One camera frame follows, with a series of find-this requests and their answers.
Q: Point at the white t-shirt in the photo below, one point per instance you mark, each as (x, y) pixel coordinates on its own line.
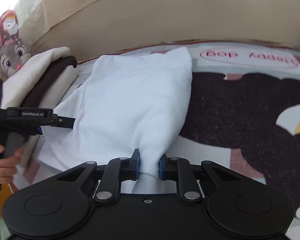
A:
(127, 103)

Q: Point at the grey bunny plush toy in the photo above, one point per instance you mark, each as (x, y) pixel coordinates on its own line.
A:
(14, 50)

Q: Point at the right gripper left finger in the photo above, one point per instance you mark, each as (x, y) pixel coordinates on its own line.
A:
(118, 170)

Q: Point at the person's left hand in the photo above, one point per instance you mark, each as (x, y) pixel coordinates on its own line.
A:
(8, 166)

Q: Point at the folded cream garment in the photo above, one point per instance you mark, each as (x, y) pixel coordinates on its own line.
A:
(16, 87)

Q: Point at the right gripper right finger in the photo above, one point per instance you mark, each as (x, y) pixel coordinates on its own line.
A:
(180, 170)

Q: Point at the folded dark brown garment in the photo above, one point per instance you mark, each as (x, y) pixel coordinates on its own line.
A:
(53, 71)

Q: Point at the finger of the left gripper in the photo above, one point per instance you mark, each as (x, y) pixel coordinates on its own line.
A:
(27, 130)
(37, 117)

